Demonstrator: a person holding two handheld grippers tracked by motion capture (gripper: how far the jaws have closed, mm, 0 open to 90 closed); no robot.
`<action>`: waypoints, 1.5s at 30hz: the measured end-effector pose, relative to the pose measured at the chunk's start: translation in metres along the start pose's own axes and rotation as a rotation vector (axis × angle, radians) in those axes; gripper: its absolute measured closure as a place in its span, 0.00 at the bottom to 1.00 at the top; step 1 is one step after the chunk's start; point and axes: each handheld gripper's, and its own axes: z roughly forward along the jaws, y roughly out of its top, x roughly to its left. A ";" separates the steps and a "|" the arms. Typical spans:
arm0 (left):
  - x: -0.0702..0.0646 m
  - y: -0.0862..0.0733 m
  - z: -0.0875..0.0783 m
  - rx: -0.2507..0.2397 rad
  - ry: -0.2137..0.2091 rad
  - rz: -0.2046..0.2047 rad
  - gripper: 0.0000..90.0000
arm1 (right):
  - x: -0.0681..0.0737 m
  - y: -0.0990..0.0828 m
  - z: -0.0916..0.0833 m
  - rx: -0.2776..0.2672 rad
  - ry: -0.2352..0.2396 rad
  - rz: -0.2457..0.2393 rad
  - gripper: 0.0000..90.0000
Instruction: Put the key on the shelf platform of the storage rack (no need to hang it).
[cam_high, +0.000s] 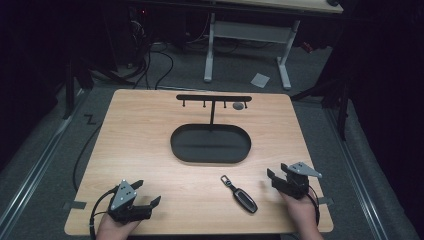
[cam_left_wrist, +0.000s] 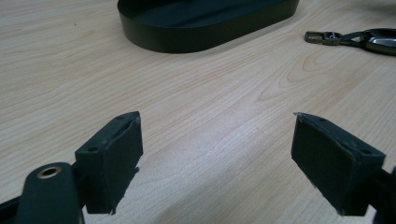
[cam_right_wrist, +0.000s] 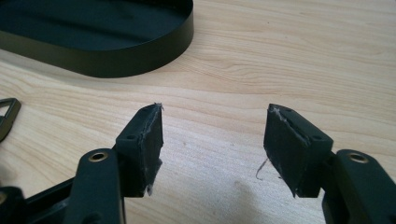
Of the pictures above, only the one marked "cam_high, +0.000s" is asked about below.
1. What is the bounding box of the metal floor rail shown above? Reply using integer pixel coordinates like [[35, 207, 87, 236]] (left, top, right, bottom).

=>
[[0, 89, 88, 234], [324, 108, 389, 240]]

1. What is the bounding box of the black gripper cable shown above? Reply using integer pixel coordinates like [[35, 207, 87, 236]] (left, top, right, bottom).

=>
[[307, 185, 322, 231], [89, 187, 120, 240]]

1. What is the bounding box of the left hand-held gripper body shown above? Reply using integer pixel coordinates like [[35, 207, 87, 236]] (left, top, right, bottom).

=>
[[107, 179, 154, 225]]

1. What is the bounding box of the white-legged desk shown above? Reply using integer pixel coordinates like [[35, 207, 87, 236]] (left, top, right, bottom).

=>
[[203, 0, 344, 91]]

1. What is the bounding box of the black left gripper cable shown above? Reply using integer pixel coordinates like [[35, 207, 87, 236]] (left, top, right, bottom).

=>
[[89, 187, 120, 240]]

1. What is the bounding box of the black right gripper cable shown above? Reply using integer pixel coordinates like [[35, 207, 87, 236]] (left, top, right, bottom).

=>
[[307, 185, 322, 231]]

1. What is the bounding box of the black metal stand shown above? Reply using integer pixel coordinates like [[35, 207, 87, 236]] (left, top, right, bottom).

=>
[[62, 53, 96, 120], [290, 29, 354, 141]]

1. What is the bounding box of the person's right hand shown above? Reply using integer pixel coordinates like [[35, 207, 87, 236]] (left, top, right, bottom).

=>
[[279, 190, 319, 235]]

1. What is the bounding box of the grey paper sheet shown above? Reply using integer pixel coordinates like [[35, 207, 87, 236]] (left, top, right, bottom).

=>
[[250, 72, 271, 89]]

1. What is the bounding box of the black car key fob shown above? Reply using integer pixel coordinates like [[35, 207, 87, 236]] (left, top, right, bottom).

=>
[[220, 174, 259, 214]]

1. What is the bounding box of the black key rack with tray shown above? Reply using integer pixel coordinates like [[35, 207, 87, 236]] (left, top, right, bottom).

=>
[[170, 94, 253, 165]]

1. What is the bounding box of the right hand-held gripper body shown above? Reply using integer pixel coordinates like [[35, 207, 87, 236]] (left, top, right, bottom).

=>
[[271, 161, 323, 201]]

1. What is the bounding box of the bundle of black cables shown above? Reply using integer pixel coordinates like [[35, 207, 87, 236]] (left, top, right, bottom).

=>
[[128, 9, 175, 90]]

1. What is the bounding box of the black floor cable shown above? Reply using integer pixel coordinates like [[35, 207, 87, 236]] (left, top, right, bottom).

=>
[[72, 123, 103, 193]]

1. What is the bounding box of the person's left hand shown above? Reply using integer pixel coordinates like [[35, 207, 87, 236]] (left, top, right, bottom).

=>
[[95, 213, 142, 240]]

